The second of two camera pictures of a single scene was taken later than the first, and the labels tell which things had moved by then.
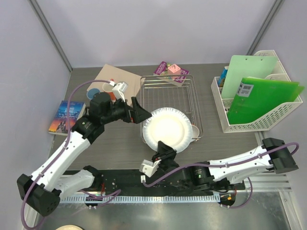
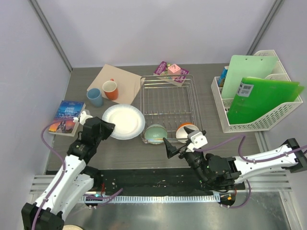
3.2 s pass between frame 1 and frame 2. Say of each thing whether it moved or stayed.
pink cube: stayed
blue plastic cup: stayed
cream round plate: stayed
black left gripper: moved
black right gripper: moved
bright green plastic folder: stayed
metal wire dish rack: stayed
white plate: moved
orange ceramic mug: stayed
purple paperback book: stayed
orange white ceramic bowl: moved
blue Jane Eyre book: stayed
